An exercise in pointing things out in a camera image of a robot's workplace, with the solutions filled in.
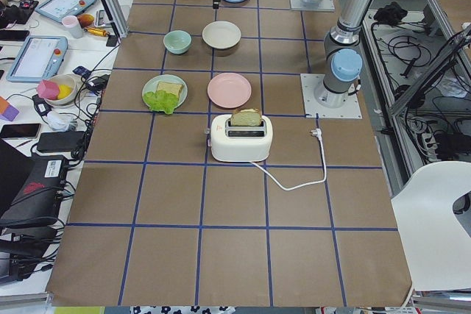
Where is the pink plate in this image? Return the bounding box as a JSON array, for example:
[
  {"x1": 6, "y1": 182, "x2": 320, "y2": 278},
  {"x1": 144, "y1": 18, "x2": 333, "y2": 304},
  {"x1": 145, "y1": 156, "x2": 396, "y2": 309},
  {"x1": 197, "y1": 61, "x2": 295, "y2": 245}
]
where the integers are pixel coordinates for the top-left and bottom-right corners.
[{"x1": 207, "y1": 73, "x2": 252, "y2": 108}]

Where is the beige plate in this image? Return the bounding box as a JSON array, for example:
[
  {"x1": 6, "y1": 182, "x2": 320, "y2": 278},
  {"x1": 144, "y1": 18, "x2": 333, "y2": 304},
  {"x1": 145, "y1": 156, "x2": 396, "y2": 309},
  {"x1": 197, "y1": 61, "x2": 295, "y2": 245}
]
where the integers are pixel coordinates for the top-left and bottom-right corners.
[{"x1": 202, "y1": 21, "x2": 241, "y2": 49}]

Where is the green bowl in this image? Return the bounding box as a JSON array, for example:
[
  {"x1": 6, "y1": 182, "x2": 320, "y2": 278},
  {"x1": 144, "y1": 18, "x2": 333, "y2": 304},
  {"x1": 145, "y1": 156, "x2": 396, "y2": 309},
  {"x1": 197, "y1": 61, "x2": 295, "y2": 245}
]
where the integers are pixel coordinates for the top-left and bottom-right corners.
[{"x1": 163, "y1": 30, "x2": 192, "y2": 54}]

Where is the bread slice on plate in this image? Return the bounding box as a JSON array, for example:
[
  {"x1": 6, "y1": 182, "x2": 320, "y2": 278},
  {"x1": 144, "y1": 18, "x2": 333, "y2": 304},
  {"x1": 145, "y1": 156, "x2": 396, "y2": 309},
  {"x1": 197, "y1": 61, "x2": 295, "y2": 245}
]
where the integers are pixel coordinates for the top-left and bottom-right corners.
[{"x1": 156, "y1": 82, "x2": 184, "y2": 99}]

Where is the digital kitchen scale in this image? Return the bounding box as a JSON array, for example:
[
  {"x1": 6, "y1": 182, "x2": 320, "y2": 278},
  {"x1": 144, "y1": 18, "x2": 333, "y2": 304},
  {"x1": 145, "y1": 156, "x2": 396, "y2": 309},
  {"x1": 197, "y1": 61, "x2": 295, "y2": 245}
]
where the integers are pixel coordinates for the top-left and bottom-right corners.
[{"x1": 94, "y1": 10, "x2": 111, "y2": 28}]

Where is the green plate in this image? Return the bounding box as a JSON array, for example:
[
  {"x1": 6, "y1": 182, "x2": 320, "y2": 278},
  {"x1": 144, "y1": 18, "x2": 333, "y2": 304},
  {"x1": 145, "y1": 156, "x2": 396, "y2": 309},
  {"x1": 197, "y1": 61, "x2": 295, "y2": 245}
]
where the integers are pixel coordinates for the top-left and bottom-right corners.
[{"x1": 142, "y1": 74, "x2": 188, "y2": 115}]

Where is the green lettuce leaf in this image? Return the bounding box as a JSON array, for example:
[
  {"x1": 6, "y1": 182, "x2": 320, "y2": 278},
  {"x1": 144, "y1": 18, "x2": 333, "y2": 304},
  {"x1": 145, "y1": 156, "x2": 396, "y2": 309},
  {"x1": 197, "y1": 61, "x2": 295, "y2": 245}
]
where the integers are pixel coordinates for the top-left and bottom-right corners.
[{"x1": 143, "y1": 90, "x2": 179, "y2": 115}]

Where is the toy mango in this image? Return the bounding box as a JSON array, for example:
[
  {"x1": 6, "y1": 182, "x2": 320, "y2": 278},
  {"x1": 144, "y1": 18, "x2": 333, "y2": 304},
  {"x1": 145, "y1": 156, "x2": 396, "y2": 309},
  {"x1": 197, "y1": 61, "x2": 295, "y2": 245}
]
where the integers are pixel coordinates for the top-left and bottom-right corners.
[{"x1": 77, "y1": 13, "x2": 95, "y2": 28}]

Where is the bread slice in toaster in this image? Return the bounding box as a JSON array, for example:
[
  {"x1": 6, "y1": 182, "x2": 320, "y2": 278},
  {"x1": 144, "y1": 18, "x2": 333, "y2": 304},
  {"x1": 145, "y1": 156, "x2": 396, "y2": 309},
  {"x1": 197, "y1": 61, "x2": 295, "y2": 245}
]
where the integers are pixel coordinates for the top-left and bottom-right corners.
[{"x1": 230, "y1": 108, "x2": 262, "y2": 126}]

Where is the pink cup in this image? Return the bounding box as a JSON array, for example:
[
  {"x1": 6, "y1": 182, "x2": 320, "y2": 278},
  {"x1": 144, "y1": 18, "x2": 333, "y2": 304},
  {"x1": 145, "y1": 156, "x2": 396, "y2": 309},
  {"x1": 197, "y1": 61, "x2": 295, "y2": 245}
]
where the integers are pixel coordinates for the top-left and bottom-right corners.
[{"x1": 61, "y1": 15, "x2": 84, "y2": 39}]

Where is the far teach pendant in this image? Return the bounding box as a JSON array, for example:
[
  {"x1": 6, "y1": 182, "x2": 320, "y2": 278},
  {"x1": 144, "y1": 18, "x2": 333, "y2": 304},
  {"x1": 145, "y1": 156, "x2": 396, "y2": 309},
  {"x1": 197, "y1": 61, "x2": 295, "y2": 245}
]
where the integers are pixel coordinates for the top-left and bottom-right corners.
[{"x1": 35, "y1": 0, "x2": 96, "y2": 23}]

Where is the teach pendant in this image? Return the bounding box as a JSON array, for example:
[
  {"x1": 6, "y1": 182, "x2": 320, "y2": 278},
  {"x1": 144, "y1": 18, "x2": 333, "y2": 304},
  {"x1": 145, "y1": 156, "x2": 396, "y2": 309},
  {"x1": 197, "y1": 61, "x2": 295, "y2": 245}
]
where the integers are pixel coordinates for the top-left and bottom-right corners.
[
  {"x1": 35, "y1": 0, "x2": 96, "y2": 23},
  {"x1": 6, "y1": 35, "x2": 68, "y2": 83}
]

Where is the white toaster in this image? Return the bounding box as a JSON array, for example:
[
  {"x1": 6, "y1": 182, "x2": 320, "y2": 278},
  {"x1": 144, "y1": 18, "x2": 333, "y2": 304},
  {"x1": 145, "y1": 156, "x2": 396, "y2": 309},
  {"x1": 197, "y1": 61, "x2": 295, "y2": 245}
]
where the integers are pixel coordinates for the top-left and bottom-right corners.
[{"x1": 209, "y1": 114, "x2": 273, "y2": 163}]

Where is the near teach pendant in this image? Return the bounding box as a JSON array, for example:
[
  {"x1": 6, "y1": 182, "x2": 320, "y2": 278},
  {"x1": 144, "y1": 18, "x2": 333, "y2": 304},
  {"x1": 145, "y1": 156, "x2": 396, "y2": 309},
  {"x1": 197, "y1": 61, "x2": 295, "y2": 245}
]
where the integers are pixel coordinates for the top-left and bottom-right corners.
[{"x1": 6, "y1": 35, "x2": 68, "y2": 83}]

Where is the beige bowl with toys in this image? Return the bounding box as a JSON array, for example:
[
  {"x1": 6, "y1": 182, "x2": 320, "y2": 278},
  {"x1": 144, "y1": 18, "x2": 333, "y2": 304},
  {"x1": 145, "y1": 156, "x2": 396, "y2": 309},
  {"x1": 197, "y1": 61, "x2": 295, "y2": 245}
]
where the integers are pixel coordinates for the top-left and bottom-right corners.
[{"x1": 36, "y1": 74, "x2": 79, "y2": 107}]

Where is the black smartphone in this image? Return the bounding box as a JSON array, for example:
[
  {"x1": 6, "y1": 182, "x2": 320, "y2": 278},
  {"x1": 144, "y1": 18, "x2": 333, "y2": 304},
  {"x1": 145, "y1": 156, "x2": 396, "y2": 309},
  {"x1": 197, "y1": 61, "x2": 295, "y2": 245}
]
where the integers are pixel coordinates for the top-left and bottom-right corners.
[{"x1": 1, "y1": 123, "x2": 42, "y2": 139}]

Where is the black laptop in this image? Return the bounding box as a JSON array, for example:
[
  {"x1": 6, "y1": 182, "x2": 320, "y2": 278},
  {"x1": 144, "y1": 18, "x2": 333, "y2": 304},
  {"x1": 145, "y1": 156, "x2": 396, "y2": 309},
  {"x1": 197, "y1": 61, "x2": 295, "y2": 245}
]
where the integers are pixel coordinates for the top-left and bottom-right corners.
[{"x1": 1, "y1": 140, "x2": 69, "y2": 234}]

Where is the white chair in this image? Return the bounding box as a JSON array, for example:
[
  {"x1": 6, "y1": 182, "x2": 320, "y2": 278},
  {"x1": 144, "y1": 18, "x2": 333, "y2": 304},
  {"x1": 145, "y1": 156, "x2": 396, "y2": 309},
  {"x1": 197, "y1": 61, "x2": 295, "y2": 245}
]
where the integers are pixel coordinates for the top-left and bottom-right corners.
[{"x1": 392, "y1": 161, "x2": 470, "y2": 291}]

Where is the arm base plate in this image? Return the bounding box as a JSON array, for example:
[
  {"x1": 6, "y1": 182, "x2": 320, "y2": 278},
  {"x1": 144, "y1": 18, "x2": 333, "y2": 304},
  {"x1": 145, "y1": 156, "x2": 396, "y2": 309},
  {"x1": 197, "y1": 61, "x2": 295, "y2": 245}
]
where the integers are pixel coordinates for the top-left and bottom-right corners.
[
  {"x1": 300, "y1": 74, "x2": 362, "y2": 119},
  {"x1": 290, "y1": 0, "x2": 335, "y2": 13}
]

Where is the white toaster power cord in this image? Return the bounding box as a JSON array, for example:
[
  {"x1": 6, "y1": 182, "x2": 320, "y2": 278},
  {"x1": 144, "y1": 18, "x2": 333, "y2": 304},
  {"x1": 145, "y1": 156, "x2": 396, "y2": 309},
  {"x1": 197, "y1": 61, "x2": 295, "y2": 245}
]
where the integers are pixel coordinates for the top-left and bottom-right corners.
[{"x1": 248, "y1": 128, "x2": 328, "y2": 192}]

